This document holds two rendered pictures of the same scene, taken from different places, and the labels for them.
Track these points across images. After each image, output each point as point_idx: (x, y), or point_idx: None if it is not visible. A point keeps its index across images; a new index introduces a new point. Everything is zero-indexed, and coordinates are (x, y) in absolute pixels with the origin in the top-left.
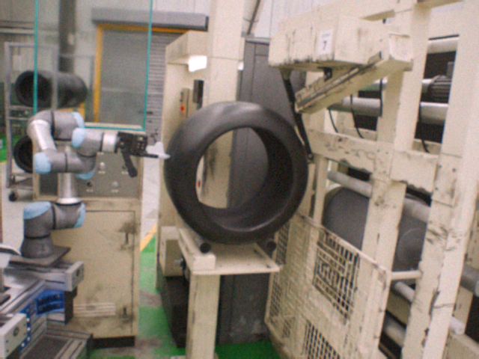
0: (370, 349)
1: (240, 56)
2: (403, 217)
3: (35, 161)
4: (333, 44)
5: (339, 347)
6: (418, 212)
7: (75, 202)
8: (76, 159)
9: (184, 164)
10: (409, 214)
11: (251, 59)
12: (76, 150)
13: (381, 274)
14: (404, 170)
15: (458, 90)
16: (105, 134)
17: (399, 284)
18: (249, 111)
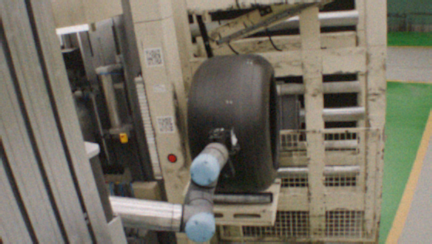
0: (376, 178)
1: (121, 10)
2: (295, 97)
3: (209, 227)
4: None
5: (302, 206)
6: (331, 89)
7: None
8: (210, 195)
9: (264, 134)
10: (322, 92)
11: (126, 10)
12: (204, 186)
13: (373, 132)
14: (336, 64)
15: (372, 5)
16: (217, 147)
17: (300, 144)
18: (264, 62)
